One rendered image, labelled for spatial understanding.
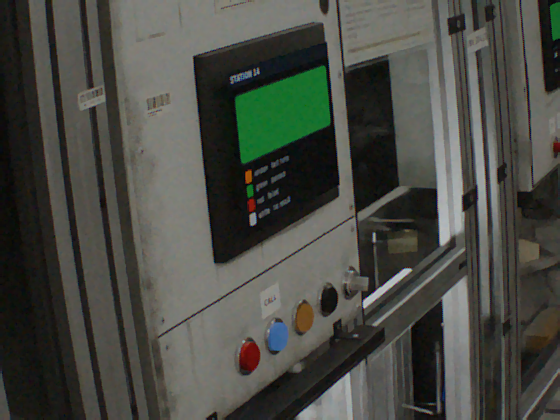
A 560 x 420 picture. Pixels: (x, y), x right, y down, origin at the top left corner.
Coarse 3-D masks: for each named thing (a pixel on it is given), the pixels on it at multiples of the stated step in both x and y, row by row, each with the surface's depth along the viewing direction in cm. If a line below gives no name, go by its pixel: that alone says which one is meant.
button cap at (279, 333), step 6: (276, 324) 127; (282, 324) 128; (276, 330) 127; (282, 330) 128; (270, 336) 127; (276, 336) 127; (282, 336) 128; (270, 342) 127; (276, 342) 127; (282, 342) 128; (276, 348) 127; (282, 348) 128
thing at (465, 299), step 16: (464, 80) 179; (464, 96) 179; (464, 112) 179; (464, 144) 179; (464, 160) 179; (464, 176) 179; (464, 192) 180; (464, 288) 183; (448, 304) 185; (464, 304) 184; (352, 320) 147; (448, 320) 186; (464, 320) 185; (448, 336) 187; (464, 336) 186; (448, 352) 188; (464, 352) 186; (448, 368) 188; (464, 368) 187; (352, 384) 148; (448, 384) 189; (464, 384) 188; (352, 400) 149; (448, 400) 190; (464, 400) 188; (368, 416) 153; (448, 416) 191; (464, 416) 189
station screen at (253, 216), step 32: (256, 64) 118; (288, 64) 124; (320, 64) 130; (320, 128) 131; (256, 160) 119; (288, 160) 125; (320, 160) 131; (256, 192) 119; (288, 192) 125; (320, 192) 131; (256, 224) 119
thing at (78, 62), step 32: (64, 0) 97; (96, 32) 101; (96, 64) 101; (96, 128) 102; (96, 160) 102; (96, 192) 102; (96, 224) 102; (96, 256) 102; (128, 288) 107; (128, 320) 107; (128, 352) 107; (384, 352) 201; (128, 384) 107; (384, 384) 202; (512, 384) 207; (128, 416) 107; (384, 416) 204; (512, 416) 209
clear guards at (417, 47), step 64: (384, 0) 152; (448, 0) 172; (384, 64) 153; (448, 64) 172; (384, 128) 153; (448, 128) 173; (384, 192) 154; (448, 192) 174; (384, 256) 155; (448, 256) 175; (384, 320) 156
